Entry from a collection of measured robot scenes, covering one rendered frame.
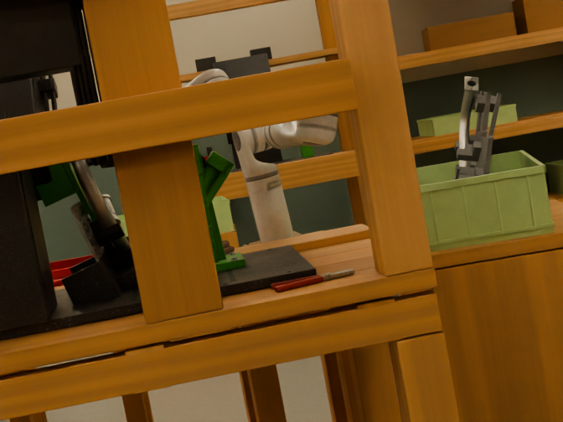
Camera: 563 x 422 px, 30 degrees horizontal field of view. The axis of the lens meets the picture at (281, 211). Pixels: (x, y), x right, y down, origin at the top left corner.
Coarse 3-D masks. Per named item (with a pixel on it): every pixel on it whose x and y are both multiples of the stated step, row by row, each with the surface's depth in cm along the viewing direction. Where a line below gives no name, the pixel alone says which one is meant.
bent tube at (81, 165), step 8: (80, 160) 214; (80, 168) 212; (88, 168) 213; (80, 176) 211; (88, 176) 211; (80, 184) 211; (88, 184) 211; (88, 192) 210; (96, 192) 211; (88, 200) 211; (96, 200) 211; (96, 208) 211; (104, 208) 212; (96, 216) 212; (104, 216) 212; (112, 216) 215; (104, 224) 214; (112, 224) 215; (120, 240) 220; (120, 248) 222; (128, 248) 223
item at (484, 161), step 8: (480, 96) 275; (488, 96) 273; (480, 104) 274; (488, 104) 273; (480, 112) 276; (488, 112) 274; (480, 128) 278; (480, 136) 277; (488, 144) 264; (480, 152) 274; (488, 152) 265; (480, 160) 273; (488, 160) 265; (488, 168) 265
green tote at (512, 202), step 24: (432, 168) 323; (504, 168) 320; (528, 168) 259; (432, 192) 264; (456, 192) 263; (480, 192) 262; (504, 192) 261; (528, 192) 261; (432, 216) 264; (456, 216) 264; (480, 216) 263; (504, 216) 262; (528, 216) 261; (432, 240) 265; (456, 240) 264; (480, 240) 264
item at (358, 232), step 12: (348, 228) 254; (360, 228) 249; (276, 240) 255; (288, 240) 250; (300, 240) 246; (312, 240) 243; (324, 240) 243; (336, 240) 244; (348, 240) 244; (240, 252) 245; (60, 288) 239
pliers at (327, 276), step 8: (336, 272) 198; (344, 272) 197; (352, 272) 197; (288, 280) 197; (296, 280) 197; (304, 280) 194; (312, 280) 195; (320, 280) 195; (272, 288) 196; (280, 288) 193; (288, 288) 193
